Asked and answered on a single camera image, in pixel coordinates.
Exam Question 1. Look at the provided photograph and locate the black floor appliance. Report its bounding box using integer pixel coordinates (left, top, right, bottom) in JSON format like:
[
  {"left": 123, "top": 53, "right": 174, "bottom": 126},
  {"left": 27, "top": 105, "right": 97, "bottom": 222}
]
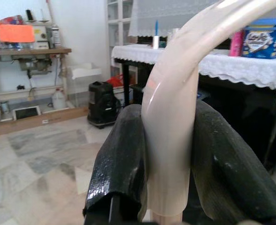
[{"left": 87, "top": 81, "right": 123, "bottom": 129}]

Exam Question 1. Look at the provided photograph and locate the white plastic jug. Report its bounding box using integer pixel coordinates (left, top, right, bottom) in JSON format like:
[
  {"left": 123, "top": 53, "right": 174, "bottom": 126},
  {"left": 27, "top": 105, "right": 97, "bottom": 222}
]
[{"left": 51, "top": 90, "right": 64, "bottom": 110}]

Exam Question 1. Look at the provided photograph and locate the white framed panel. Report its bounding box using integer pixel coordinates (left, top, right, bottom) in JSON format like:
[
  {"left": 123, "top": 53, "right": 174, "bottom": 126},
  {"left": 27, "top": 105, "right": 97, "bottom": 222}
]
[{"left": 13, "top": 105, "right": 41, "bottom": 120}]

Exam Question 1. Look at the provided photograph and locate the beige plastic dustpan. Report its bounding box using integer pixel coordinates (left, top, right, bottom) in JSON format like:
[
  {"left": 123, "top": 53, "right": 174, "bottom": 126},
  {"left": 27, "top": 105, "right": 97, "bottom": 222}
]
[{"left": 138, "top": 0, "right": 276, "bottom": 225}]

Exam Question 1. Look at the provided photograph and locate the white spray can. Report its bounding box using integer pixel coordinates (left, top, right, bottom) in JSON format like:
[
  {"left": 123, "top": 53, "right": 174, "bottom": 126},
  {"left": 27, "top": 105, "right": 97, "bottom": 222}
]
[{"left": 52, "top": 23, "right": 61, "bottom": 49}]

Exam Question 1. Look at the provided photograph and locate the red plastic bag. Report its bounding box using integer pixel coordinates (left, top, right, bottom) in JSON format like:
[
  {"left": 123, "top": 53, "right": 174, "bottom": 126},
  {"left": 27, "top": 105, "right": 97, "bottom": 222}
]
[{"left": 106, "top": 74, "right": 124, "bottom": 87}]

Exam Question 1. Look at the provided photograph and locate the white glass-door cabinet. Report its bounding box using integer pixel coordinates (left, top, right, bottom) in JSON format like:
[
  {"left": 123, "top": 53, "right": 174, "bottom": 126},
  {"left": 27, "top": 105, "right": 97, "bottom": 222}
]
[{"left": 106, "top": 0, "right": 138, "bottom": 78}]

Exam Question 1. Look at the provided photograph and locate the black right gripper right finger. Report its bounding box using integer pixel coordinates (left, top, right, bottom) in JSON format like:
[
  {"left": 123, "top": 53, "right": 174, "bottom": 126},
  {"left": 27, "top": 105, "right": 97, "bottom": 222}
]
[{"left": 184, "top": 100, "right": 276, "bottom": 225}]

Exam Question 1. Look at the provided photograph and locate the white lace tablecloth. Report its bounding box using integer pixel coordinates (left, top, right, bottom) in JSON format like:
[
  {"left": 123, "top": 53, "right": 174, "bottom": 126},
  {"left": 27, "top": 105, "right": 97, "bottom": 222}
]
[{"left": 111, "top": 44, "right": 276, "bottom": 104}]

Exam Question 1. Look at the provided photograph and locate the long wooden plank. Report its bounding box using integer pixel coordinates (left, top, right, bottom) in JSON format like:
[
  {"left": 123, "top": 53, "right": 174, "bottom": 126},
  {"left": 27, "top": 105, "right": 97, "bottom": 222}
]
[{"left": 0, "top": 107, "right": 89, "bottom": 138}]

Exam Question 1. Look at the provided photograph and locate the blue Love plastic tub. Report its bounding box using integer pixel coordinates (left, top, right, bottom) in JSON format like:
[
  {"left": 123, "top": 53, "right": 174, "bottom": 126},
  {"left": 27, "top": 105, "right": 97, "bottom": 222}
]
[{"left": 241, "top": 18, "right": 276, "bottom": 59}]

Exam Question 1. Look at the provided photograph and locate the white sewing machine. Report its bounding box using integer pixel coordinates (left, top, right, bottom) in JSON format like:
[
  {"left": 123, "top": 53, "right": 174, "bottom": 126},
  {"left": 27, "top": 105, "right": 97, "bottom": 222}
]
[{"left": 32, "top": 24, "right": 53, "bottom": 50}]

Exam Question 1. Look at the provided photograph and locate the black table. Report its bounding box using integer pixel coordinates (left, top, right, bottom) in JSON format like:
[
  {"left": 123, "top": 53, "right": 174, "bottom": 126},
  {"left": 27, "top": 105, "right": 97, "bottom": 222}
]
[{"left": 114, "top": 58, "right": 276, "bottom": 174}]

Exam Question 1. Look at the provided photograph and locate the orange paper sheet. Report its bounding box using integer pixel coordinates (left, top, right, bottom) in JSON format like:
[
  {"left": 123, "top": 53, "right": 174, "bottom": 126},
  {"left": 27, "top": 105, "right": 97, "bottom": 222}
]
[{"left": 0, "top": 24, "right": 36, "bottom": 43}]

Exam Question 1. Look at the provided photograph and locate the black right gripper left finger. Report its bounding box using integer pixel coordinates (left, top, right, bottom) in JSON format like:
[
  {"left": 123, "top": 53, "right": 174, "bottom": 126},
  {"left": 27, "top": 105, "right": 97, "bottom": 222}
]
[{"left": 82, "top": 105, "right": 149, "bottom": 225}]

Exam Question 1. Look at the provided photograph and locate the wooden sewing machine table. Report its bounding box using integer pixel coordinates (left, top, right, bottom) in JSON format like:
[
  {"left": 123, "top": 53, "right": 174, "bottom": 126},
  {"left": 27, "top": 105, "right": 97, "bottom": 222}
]
[{"left": 0, "top": 48, "right": 72, "bottom": 122}]

